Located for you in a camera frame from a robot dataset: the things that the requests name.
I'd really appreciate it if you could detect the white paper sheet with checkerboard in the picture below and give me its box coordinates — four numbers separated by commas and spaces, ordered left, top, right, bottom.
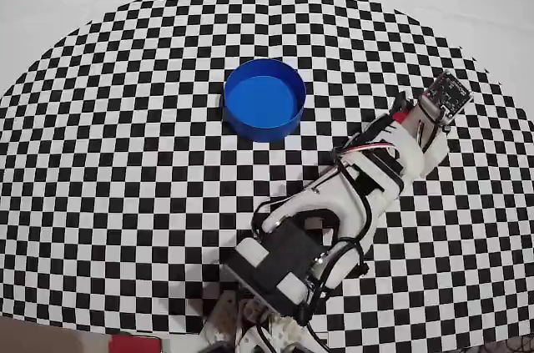
0, 0, 534, 350

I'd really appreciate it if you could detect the thin black cable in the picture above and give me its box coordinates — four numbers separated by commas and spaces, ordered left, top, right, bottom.
496, 335, 534, 353

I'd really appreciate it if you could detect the blue round plastic box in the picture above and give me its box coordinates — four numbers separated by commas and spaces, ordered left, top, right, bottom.
223, 58, 307, 144

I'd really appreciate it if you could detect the red flat box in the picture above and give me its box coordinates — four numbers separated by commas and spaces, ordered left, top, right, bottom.
108, 334, 163, 353

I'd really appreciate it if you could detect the white gripper body with black servo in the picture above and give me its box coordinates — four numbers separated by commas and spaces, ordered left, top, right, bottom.
358, 98, 431, 181

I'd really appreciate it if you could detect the black camera cable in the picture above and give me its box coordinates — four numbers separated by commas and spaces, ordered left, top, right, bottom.
249, 119, 441, 320

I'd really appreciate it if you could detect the black wrist camera board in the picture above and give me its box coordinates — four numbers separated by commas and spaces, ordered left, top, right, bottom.
419, 70, 475, 124

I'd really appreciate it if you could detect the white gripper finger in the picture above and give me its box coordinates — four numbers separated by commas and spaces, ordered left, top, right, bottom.
416, 130, 451, 181

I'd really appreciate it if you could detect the red white black servo cable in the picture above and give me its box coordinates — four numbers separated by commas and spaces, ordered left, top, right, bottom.
331, 135, 401, 162

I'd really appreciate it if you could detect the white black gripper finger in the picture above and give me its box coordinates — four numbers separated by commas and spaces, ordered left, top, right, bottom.
390, 92, 408, 114

